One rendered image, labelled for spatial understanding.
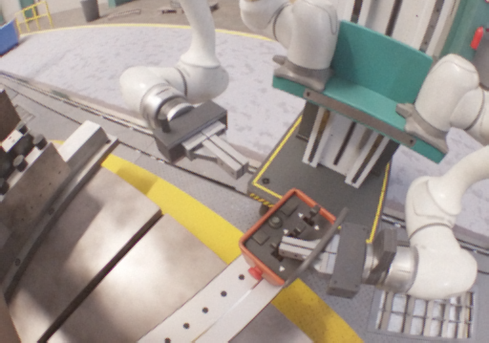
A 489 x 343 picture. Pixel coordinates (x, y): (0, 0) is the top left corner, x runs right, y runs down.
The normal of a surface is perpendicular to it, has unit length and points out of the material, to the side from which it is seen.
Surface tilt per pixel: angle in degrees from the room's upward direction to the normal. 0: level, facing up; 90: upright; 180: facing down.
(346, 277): 13
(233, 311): 0
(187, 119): 0
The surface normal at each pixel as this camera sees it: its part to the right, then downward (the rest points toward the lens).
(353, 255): -0.12, -0.75
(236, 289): 0.04, -0.65
